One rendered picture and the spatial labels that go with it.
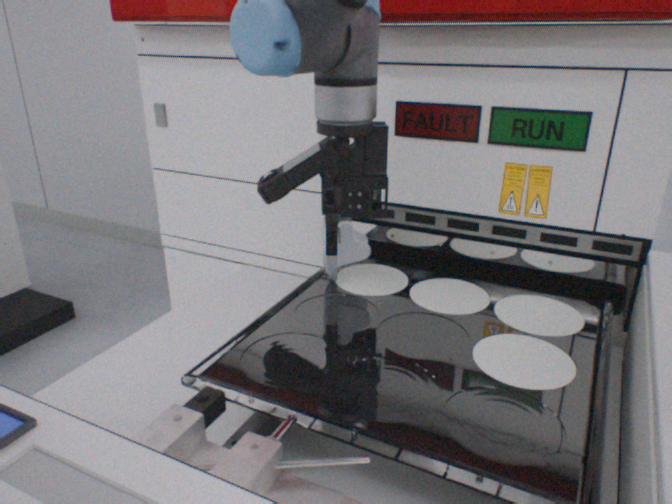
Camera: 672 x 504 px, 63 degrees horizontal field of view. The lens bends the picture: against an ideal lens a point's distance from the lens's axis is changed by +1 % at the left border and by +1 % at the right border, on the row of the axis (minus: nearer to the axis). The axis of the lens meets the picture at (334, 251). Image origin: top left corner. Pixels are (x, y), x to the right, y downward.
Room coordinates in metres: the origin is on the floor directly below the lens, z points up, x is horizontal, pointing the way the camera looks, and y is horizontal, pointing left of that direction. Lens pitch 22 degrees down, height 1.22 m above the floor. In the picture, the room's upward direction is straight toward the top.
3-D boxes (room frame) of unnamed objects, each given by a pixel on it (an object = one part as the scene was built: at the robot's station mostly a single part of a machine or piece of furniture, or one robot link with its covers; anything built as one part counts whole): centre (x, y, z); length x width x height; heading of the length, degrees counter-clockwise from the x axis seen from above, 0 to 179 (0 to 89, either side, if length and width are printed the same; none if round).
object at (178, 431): (0.35, 0.15, 0.89); 0.08 x 0.03 x 0.03; 153
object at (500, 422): (0.53, -0.10, 0.90); 0.34 x 0.34 x 0.01; 63
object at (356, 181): (0.67, -0.02, 1.05); 0.09 x 0.08 x 0.12; 92
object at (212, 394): (0.41, 0.12, 0.90); 0.04 x 0.02 x 0.03; 153
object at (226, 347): (0.61, 0.06, 0.90); 0.37 x 0.01 x 0.01; 153
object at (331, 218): (0.65, 0.00, 0.99); 0.05 x 0.02 x 0.09; 2
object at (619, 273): (0.72, -0.18, 0.89); 0.44 x 0.02 x 0.10; 63
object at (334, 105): (0.67, -0.01, 1.13); 0.08 x 0.08 x 0.05
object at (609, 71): (0.81, -0.03, 1.02); 0.82 x 0.03 x 0.40; 63
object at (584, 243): (0.73, -0.18, 0.96); 0.44 x 0.01 x 0.02; 63
